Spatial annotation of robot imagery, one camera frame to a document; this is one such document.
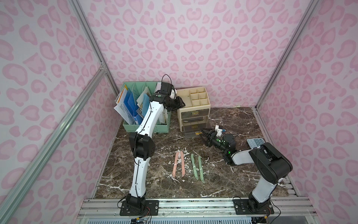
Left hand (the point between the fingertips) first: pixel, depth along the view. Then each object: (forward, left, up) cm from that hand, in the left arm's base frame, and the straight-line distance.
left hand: (183, 103), depth 91 cm
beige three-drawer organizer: (-7, -8, -3) cm, 11 cm away
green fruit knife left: (-32, -6, -23) cm, 40 cm away
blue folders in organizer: (+3, +36, -2) cm, 36 cm away
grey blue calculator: (-16, -50, -23) cm, 58 cm away
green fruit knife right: (-35, -11, -23) cm, 44 cm away
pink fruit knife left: (-31, +5, -24) cm, 39 cm away
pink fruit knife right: (-31, +1, -23) cm, 39 cm away
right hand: (-18, -9, -7) cm, 21 cm away
